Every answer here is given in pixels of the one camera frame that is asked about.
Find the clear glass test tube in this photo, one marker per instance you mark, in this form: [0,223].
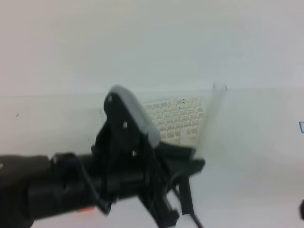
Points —
[212,101]

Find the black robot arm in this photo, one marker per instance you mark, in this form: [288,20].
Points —
[38,187]

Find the white test tube rack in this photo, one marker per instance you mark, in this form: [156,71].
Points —
[178,120]

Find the blue square marker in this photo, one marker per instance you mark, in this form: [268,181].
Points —
[301,124]

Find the black plastic scoop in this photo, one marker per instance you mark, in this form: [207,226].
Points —
[185,197]

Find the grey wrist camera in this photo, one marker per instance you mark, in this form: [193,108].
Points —
[139,115]

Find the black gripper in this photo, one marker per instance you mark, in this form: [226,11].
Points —
[127,155]

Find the orange foam cube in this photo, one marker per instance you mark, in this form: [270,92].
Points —
[86,210]

